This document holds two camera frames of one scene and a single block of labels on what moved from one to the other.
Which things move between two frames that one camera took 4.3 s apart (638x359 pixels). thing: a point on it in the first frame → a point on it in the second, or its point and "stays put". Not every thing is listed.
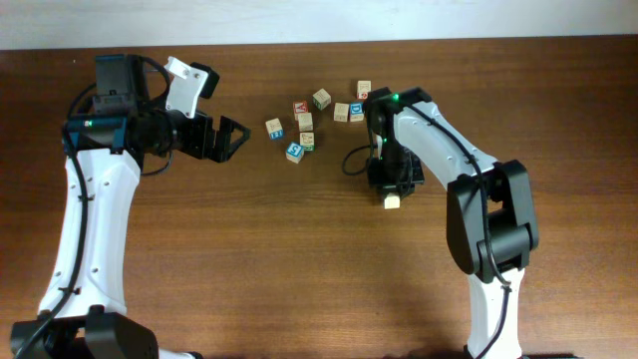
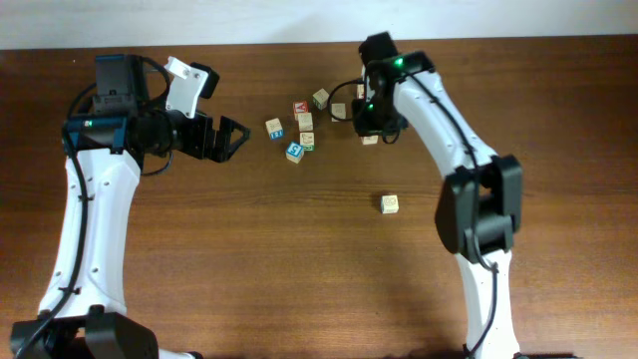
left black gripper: x=223 y=149 stays put
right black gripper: x=401 y=186 → x=363 y=129
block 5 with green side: x=341 y=112 stays put
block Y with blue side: x=275 y=129 stays put
